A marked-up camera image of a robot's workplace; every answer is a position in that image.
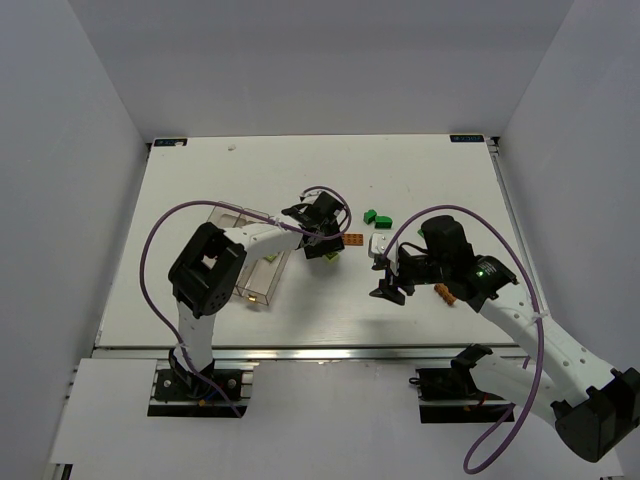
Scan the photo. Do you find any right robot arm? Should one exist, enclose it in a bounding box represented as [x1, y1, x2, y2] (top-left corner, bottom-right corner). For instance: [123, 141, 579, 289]
[368, 215, 639, 463]

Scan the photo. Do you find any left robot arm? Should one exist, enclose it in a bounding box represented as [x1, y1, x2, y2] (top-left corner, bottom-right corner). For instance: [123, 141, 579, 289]
[168, 191, 350, 385]

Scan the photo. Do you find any orange flat lego plate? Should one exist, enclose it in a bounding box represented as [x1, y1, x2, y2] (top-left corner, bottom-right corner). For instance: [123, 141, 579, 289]
[342, 233, 364, 246]

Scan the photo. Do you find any orange long lego brick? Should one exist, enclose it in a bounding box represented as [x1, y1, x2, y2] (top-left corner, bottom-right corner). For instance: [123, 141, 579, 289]
[434, 283, 457, 306]

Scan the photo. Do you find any dark green curved lego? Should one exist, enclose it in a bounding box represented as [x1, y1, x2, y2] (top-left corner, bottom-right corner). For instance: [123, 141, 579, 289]
[374, 215, 393, 230]

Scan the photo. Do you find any dark green sloped lego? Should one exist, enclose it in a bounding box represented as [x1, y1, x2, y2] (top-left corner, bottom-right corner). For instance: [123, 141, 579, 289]
[363, 209, 377, 225]

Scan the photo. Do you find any clear plastic container right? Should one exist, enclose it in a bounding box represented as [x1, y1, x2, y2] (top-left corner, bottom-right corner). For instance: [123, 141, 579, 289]
[234, 207, 294, 307]

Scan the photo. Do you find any clear plastic container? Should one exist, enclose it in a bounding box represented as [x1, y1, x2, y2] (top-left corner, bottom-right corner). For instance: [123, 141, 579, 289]
[234, 207, 294, 307]
[207, 206, 250, 229]

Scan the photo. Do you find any clear plastic container left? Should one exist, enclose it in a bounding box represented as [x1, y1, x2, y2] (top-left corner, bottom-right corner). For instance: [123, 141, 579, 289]
[207, 206, 250, 229]

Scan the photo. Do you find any blue label right corner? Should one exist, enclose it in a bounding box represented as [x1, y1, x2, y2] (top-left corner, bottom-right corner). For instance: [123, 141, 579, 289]
[449, 134, 485, 143]

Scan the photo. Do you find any blue label corner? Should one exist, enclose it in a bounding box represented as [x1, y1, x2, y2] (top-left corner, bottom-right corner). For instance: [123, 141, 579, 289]
[153, 138, 188, 148]
[449, 134, 485, 143]

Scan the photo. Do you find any blue label left corner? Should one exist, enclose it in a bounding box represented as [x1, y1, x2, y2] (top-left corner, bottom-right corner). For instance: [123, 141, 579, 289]
[153, 138, 188, 148]

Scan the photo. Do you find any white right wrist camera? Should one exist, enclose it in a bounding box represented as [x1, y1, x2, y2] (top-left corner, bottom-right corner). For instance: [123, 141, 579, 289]
[367, 233, 398, 264]

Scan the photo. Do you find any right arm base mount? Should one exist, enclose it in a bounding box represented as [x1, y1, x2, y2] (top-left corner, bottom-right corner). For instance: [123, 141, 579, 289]
[408, 368, 509, 425]

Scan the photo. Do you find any aluminium table frame rail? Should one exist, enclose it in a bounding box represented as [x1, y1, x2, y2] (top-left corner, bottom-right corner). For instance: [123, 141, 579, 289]
[485, 137, 551, 327]

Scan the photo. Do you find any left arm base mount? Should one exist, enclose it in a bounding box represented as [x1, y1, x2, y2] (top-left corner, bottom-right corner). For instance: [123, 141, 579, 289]
[147, 367, 252, 419]

